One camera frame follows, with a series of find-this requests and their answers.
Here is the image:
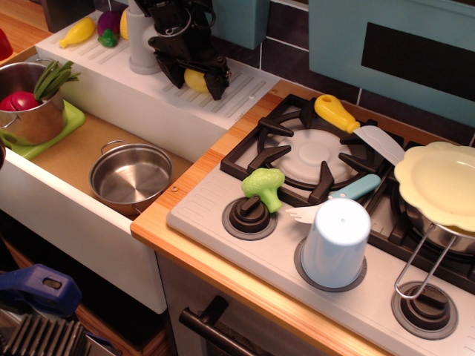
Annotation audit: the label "grey toy faucet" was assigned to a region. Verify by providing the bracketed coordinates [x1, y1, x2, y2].
[126, 1, 161, 75]

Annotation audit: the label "light blue plastic cup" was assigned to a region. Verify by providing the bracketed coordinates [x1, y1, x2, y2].
[301, 198, 371, 289]

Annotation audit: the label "red object at left edge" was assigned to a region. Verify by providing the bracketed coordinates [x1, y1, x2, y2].
[0, 29, 13, 61]

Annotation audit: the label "left black stove knob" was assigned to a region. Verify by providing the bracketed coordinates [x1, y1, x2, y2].
[222, 196, 277, 241]

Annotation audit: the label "teal cabinet left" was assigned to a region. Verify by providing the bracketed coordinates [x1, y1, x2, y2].
[212, 0, 270, 50]

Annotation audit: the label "black stove knob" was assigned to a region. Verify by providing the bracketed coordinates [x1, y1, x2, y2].
[391, 284, 459, 340]
[222, 196, 277, 241]

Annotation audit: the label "yellow toy corn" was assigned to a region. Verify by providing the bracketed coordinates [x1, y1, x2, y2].
[119, 10, 129, 40]

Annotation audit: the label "right black stove knob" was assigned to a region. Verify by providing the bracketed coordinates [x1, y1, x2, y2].
[391, 284, 459, 340]

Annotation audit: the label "yellow toy squash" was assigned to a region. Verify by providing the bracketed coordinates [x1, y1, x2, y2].
[59, 17, 96, 48]

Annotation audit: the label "small steel pan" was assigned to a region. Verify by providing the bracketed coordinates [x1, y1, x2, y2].
[88, 139, 174, 217]

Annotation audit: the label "blue clamp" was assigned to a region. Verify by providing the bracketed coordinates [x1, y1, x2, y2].
[1, 264, 82, 318]

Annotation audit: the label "green cutting board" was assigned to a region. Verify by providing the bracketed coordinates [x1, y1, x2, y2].
[0, 99, 86, 159]

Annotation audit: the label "black stove grate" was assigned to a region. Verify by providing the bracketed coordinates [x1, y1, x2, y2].
[220, 94, 474, 292]

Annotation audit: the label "blue handled toy fork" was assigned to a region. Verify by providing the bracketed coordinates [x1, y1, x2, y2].
[286, 174, 381, 224]

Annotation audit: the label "white toy sink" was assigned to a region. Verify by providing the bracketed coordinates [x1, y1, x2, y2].
[0, 10, 281, 314]

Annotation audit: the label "purple toy eggplant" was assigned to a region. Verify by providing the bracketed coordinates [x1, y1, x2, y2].
[97, 10, 122, 47]

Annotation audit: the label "grey toy stove top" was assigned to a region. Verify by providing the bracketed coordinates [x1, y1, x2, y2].
[166, 107, 475, 356]

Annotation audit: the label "black oven door handle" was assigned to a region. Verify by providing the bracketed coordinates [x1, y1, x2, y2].
[179, 295, 256, 356]

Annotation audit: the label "steel saucepan with wire handle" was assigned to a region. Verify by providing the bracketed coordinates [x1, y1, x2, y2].
[394, 198, 474, 300]

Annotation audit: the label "green toy broccoli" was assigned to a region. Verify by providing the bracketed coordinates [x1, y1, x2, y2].
[241, 168, 285, 213]

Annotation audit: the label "teal cabinet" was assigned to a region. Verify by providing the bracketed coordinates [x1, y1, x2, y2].
[309, 1, 474, 126]
[212, 0, 270, 50]

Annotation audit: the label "yellow handled toy knife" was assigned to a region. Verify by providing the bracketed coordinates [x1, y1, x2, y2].
[314, 94, 404, 166]

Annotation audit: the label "teal cabinet right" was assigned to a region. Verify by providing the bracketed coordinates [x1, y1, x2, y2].
[309, 1, 474, 126]

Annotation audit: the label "tall steel pot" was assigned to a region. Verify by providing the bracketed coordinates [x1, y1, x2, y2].
[1, 62, 66, 145]

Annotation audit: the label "red toy vegetable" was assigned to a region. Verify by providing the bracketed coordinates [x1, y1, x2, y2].
[1, 91, 42, 112]

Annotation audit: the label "black ribbed heat sink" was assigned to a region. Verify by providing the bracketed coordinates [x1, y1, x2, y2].
[1, 314, 92, 355]

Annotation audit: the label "green toy beans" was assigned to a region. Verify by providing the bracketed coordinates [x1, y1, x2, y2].
[33, 61, 80, 102]

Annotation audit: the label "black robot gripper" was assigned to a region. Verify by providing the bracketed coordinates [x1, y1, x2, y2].
[136, 1, 231, 100]

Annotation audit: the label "pale yellow plate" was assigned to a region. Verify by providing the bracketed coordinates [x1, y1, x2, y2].
[394, 142, 474, 232]

